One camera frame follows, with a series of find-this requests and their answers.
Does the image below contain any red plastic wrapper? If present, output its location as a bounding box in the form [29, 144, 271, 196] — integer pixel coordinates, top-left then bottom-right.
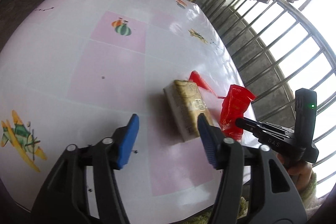
[189, 71, 256, 141]

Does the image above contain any gold tissue pack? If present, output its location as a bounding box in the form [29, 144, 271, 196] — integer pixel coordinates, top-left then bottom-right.
[163, 80, 214, 141]

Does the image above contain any green fuzzy sleeve forearm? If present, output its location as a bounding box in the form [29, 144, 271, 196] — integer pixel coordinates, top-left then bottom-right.
[299, 172, 317, 204]

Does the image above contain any person's right hand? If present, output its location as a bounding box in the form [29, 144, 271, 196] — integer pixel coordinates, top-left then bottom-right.
[285, 161, 313, 192]

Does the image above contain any metal balcony railing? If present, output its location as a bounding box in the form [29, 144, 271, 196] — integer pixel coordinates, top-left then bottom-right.
[190, 0, 335, 195]

